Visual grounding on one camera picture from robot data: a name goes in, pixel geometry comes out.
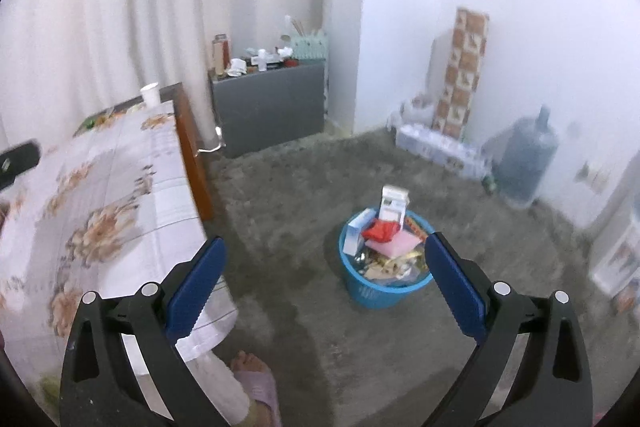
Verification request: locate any metal table bracket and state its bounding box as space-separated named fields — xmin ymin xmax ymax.
xmin=197 ymin=124 xmax=224 ymax=154

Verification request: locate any floral tablecloth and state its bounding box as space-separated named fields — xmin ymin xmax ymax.
xmin=0 ymin=99 xmax=240 ymax=413

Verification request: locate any grey cabinet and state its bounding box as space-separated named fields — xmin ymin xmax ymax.
xmin=207 ymin=57 xmax=328 ymax=159

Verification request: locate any brown wooden table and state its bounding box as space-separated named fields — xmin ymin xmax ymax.
xmin=107 ymin=82 xmax=215 ymax=223

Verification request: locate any orange snack wrapper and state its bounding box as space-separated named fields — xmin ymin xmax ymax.
xmin=404 ymin=214 xmax=431 ymax=240

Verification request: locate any blue water jug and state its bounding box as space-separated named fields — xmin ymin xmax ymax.
xmin=495 ymin=104 xmax=560 ymax=210

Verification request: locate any wrapped pack of bottles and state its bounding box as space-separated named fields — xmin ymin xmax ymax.
xmin=395 ymin=92 xmax=493 ymax=180

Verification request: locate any red wrapper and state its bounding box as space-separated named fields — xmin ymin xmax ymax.
xmin=361 ymin=219 xmax=403 ymax=244

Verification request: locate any person's foot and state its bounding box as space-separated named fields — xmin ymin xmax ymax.
xmin=230 ymin=351 xmax=273 ymax=388

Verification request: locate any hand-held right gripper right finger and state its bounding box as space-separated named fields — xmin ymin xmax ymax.
xmin=423 ymin=231 xmax=594 ymax=427

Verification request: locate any brown paper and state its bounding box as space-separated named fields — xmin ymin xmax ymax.
xmin=360 ymin=257 xmax=401 ymax=283

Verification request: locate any blue and white box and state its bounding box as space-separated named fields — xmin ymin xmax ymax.
xmin=342 ymin=208 xmax=377 ymax=256

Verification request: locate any white printed cabinet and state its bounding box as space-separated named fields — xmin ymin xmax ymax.
xmin=587 ymin=192 xmax=640 ymax=303

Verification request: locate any green slotted basket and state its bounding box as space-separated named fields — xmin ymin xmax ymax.
xmin=290 ymin=29 xmax=329 ymax=60

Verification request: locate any person's leg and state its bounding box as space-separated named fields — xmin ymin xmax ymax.
xmin=192 ymin=352 xmax=251 ymax=427

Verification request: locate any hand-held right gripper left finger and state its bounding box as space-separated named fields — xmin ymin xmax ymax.
xmin=59 ymin=235 xmax=227 ymax=427

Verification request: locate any white curtain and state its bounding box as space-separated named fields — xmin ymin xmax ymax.
xmin=0 ymin=0 xmax=368 ymax=148

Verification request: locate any pink bubble mailer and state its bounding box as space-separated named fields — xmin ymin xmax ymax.
xmin=365 ymin=232 xmax=423 ymax=258

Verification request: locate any white carton box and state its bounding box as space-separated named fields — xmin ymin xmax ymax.
xmin=377 ymin=185 xmax=411 ymax=225

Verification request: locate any pink slipper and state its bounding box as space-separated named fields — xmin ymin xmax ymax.
xmin=232 ymin=367 xmax=283 ymax=427

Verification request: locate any blue plastic bin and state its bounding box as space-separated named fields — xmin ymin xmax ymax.
xmin=338 ymin=207 xmax=435 ymax=311

